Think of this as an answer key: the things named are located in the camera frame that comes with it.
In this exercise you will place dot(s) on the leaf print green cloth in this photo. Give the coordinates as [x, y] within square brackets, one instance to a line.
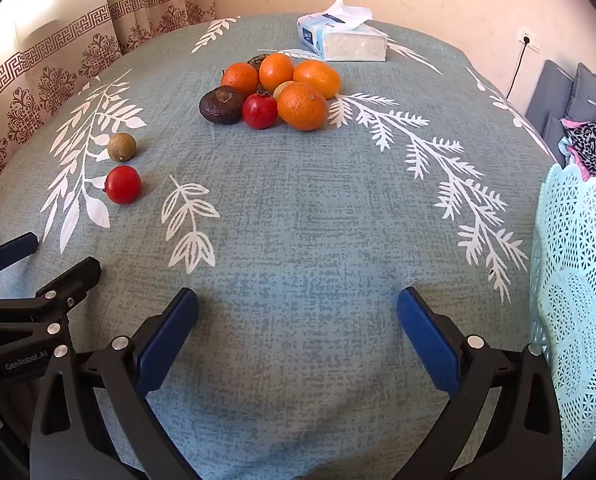
[303, 210]

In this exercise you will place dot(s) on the dark brown mangosteen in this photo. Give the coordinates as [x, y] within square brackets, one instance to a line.
[221, 105]
[255, 62]

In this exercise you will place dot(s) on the white and blue tissue pack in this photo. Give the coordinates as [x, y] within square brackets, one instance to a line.
[348, 40]

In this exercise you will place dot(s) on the white wall socket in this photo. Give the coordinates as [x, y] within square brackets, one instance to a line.
[530, 40]

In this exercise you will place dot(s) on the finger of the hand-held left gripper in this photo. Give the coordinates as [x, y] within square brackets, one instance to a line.
[13, 251]
[75, 277]

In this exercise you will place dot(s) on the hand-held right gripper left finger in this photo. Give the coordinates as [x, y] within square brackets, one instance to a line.
[168, 340]

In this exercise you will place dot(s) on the red tomato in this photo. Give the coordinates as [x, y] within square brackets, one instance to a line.
[260, 111]
[123, 185]

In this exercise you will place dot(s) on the grey-blue cushion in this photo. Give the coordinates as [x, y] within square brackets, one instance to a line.
[592, 90]
[553, 132]
[550, 85]

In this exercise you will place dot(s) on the light blue plastic basket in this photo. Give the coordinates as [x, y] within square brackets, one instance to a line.
[577, 285]

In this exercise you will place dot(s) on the large round orange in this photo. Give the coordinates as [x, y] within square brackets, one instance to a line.
[302, 106]

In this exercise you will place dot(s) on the pink cloth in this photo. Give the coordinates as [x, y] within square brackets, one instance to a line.
[571, 124]

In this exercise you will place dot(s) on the beige patterned curtain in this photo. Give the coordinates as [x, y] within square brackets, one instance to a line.
[53, 60]

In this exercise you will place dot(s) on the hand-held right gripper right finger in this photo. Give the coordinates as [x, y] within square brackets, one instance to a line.
[427, 345]

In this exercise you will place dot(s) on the oval orange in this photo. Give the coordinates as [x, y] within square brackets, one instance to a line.
[317, 78]

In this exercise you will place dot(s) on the tan round longan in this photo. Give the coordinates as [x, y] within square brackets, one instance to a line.
[281, 90]
[122, 147]

